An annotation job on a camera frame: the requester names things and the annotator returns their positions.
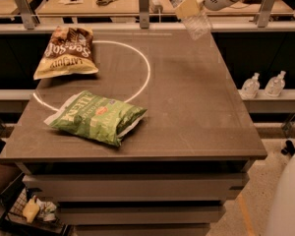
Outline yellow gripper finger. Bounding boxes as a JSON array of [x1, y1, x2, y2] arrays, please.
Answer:
[[174, 0, 204, 20]]

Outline clear plastic water bottle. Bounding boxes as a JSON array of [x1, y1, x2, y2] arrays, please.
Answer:
[[169, 0, 210, 40]]

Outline white power strip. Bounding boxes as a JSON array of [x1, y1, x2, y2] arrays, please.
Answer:
[[149, 0, 163, 13]]

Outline white tape circle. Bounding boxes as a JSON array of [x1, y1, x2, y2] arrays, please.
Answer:
[[32, 40, 151, 111]]

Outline brown sea salt chip bag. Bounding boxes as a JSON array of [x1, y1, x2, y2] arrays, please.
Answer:
[[33, 27, 98, 80]]

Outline green jalapeno chip bag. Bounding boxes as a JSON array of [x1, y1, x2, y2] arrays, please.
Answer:
[[45, 90, 147, 147]]

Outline black pole on floor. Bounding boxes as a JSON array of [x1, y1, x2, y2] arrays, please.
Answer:
[[281, 140, 295, 156]]

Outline yellow item in basket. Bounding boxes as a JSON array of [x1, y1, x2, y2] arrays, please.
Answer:
[[23, 198, 39, 223]]

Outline grey middle metal bracket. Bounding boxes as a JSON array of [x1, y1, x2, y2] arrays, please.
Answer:
[[139, 0, 149, 29]]

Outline grey metal bracket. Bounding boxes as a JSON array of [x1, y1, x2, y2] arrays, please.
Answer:
[[139, 0, 149, 29], [14, 0, 38, 30], [254, 0, 275, 28]]

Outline grey right metal bracket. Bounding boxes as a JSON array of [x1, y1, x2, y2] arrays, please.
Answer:
[[254, 0, 275, 28]]

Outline black handled scissors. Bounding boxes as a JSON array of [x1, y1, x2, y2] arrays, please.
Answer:
[[95, 0, 118, 7]]

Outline grey left metal bracket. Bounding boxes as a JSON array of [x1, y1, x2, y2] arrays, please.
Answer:
[[14, 0, 38, 30]]

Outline black wire basket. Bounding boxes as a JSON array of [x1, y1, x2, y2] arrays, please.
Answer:
[[3, 187, 70, 236]]

